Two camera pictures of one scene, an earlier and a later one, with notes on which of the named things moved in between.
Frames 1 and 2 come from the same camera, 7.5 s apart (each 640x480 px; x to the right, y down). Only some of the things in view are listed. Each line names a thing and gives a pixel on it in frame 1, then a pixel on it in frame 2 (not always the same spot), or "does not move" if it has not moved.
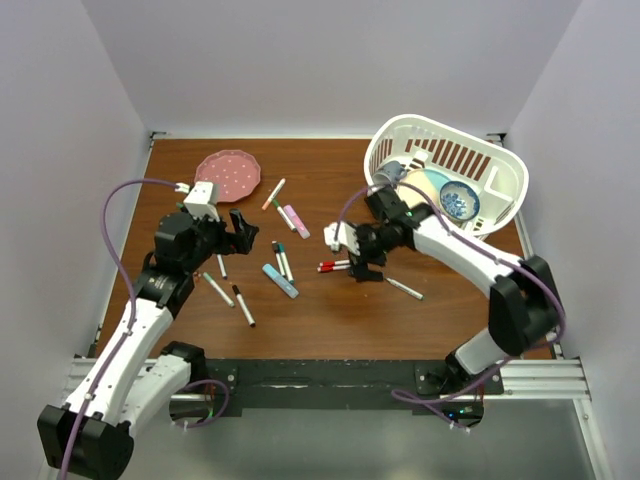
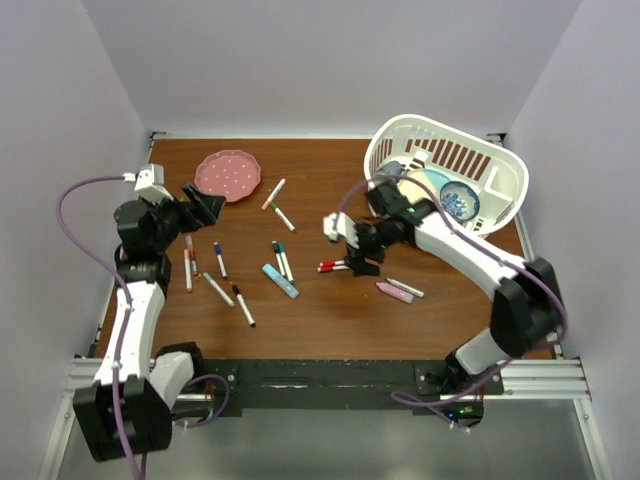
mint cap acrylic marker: [228, 300] does not move
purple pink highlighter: [303, 231] → [395, 292]
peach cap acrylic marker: [278, 186] does not move
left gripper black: [231, 243] → [208, 213]
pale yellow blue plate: [430, 181] does not move
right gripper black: [359, 267] does not move
